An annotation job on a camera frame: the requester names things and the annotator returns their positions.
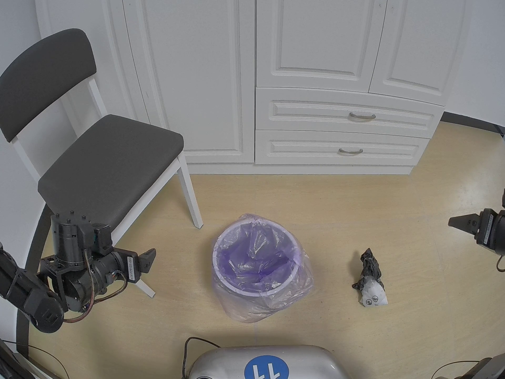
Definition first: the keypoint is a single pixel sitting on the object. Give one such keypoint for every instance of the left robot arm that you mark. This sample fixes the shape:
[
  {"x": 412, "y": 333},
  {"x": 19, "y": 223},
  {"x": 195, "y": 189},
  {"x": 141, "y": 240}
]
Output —
[{"x": 31, "y": 294}]

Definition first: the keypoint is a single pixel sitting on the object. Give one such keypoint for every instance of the white trash bin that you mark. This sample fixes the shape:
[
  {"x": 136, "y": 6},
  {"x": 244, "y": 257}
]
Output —
[{"x": 217, "y": 267}]

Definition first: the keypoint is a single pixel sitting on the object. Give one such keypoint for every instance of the white chair with grey cushions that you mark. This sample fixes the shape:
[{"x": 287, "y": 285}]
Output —
[{"x": 114, "y": 160}]

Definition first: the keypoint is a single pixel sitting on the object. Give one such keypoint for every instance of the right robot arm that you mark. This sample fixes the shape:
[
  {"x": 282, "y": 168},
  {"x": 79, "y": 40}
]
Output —
[{"x": 493, "y": 367}]

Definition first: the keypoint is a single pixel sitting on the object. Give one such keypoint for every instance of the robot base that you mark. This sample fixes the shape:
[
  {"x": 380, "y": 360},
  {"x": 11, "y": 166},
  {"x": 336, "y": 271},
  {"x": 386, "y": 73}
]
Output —
[{"x": 268, "y": 363}]

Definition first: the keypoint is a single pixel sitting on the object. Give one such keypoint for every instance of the purple plastic bag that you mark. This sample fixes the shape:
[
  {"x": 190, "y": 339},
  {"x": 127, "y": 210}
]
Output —
[{"x": 303, "y": 286}]

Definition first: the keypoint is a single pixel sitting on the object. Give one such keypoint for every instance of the white wardrobe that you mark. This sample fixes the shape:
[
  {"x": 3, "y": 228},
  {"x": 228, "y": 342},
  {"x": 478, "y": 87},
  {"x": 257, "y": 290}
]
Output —
[{"x": 307, "y": 34}]

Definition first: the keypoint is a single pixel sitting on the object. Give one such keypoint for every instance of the black and white wrapper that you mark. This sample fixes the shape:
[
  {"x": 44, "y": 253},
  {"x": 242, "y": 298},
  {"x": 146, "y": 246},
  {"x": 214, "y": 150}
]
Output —
[{"x": 373, "y": 290}]

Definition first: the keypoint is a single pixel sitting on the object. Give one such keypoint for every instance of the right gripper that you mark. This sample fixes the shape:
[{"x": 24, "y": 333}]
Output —
[{"x": 493, "y": 231}]

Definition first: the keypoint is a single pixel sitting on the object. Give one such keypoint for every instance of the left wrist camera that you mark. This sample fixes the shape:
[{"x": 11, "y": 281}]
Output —
[{"x": 103, "y": 239}]

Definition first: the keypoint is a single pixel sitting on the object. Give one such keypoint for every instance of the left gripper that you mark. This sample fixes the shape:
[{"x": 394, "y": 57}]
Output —
[{"x": 110, "y": 271}]

